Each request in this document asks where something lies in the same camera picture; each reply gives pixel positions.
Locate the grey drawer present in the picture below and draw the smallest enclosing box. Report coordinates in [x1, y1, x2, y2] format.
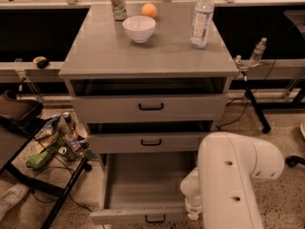
[89, 132, 208, 154]
[71, 94, 228, 123]
[91, 152, 196, 224]

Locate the large clear water bottle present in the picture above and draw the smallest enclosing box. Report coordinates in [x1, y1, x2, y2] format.
[190, 0, 214, 49]

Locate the small water bottle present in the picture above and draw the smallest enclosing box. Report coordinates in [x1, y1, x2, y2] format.
[250, 37, 267, 67]

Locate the white bowl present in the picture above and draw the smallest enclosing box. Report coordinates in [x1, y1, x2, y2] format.
[122, 16, 156, 43]

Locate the black chair caster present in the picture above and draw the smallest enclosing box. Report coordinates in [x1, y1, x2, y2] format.
[285, 156, 305, 167]

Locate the black metal table frame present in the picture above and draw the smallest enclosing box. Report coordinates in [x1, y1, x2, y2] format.
[0, 118, 92, 229]

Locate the black power adapter cable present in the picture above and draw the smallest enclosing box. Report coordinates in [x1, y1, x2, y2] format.
[215, 59, 276, 131]

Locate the grey drawer cabinet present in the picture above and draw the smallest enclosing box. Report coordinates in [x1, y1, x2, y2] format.
[58, 2, 239, 157]

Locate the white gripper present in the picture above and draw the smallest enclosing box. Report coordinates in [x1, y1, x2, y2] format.
[180, 167, 202, 221]

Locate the pile of snack packages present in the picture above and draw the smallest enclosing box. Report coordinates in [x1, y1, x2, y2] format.
[35, 112, 98, 161]

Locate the white shoe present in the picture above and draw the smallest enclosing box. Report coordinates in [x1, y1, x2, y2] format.
[0, 183, 29, 221]

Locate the black tripod leg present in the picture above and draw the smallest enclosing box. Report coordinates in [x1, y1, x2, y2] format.
[242, 72, 271, 134]

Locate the green snack bag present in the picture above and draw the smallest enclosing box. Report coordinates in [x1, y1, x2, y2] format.
[26, 145, 59, 171]

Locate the tan shoe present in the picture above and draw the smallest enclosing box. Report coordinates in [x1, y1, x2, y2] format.
[299, 122, 305, 139]

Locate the orange fruit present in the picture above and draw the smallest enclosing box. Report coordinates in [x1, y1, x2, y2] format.
[141, 3, 157, 19]

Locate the green soda can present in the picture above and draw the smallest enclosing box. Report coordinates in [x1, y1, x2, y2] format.
[111, 0, 127, 21]

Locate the brown bag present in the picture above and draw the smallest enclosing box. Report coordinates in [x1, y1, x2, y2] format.
[0, 90, 43, 134]

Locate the black tape measure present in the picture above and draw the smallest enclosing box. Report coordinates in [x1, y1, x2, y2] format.
[32, 56, 50, 69]

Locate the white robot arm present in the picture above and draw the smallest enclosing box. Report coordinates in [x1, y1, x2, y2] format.
[180, 132, 284, 229]

